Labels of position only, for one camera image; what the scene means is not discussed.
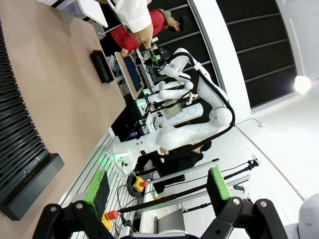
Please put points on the silver aluminium table frame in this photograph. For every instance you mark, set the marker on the silver aluminium table frame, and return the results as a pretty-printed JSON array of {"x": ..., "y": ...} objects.
[{"x": 99, "y": 154}]

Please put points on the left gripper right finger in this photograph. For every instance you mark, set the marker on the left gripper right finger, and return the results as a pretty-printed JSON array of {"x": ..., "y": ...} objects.
[{"x": 219, "y": 189}]

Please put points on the beige board with blue mat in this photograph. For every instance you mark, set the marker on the beige board with blue mat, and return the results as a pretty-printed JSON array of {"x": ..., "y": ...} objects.
[{"x": 133, "y": 72}]

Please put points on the small black ribbed tray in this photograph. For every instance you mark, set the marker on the small black ribbed tray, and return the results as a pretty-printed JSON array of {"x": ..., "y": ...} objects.
[{"x": 102, "y": 67}]

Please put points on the black tripod with camera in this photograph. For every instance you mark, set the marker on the black tripod with camera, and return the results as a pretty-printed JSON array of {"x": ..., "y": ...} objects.
[{"x": 253, "y": 163}]

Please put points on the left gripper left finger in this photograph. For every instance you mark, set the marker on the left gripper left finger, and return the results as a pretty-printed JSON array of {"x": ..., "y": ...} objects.
[{"x": 97, "y": 191}]

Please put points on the person's left hand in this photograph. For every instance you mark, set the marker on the person's left hand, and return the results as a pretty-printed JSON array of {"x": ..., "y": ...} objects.
[{"x": 143, "y": 36}]

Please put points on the black tripod poles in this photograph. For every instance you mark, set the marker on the black tripod poles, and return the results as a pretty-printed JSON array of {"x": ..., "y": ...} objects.
[{"x": 199, "y": 196}]

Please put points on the yellow red emergency stop button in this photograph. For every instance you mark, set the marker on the yellow red emergency stop button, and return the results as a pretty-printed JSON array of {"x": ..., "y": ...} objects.
[
  {"x": 139, "y": 184},
  {"x": 109, "y": 219}
]

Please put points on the round bright ceiling lamp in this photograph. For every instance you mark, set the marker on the round bright ceiling lamp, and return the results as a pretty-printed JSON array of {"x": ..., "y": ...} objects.
[{"x": 302, "y": 84}]

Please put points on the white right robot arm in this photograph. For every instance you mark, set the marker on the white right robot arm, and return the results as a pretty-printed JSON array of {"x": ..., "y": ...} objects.
[{"x": 187, "y": 134}]

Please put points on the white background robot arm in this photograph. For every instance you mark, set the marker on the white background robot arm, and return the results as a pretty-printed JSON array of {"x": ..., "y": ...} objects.
[{"x": 172, "y": 93}]

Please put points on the white side table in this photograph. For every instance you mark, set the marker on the white side table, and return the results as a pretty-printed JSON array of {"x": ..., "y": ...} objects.
[{"x": 93, "y": 12}]

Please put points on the person in red sweater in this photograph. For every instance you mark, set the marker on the person in red sweater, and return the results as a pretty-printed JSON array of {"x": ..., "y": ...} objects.
[{"x": 124, "y": 39}]

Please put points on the seated person in black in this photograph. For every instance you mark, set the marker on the seated person in black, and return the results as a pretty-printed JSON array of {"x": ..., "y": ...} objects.
[{"x": 179, "y": 159}]

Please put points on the black computer with purple light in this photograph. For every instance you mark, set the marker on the black computer with purple light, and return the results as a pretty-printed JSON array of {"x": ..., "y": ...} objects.
[{"x": 124, "y": 124}]

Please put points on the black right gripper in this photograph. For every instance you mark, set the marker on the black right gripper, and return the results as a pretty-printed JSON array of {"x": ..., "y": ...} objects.
[{"x": 163, "y": 56}]

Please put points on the small grey screen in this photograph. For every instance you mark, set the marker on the small grey screen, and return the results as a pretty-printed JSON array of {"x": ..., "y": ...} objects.
[{"x": 172, "y": 112}]

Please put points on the black rod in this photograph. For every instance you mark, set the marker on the black rod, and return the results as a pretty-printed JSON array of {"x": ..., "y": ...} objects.
[{"x": 147, "y": 203}]

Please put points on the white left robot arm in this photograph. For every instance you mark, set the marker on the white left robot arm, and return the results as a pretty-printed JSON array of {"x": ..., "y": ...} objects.
[{"x": 310, "y": 219}]

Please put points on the person's left forearm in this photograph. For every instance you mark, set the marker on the person's left forearm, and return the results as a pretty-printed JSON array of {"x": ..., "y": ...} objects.
[{"x": 132, "y": 15}]

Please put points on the silver aluminium profile bar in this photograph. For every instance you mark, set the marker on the silver aluminium profile bar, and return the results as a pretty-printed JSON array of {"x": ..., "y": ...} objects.
[{"x": 184, "y": 170}]

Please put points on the large black ribbed tray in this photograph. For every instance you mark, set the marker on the large black ribbed tray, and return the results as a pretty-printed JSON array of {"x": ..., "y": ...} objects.
[{"x": 15, "y": 124}]

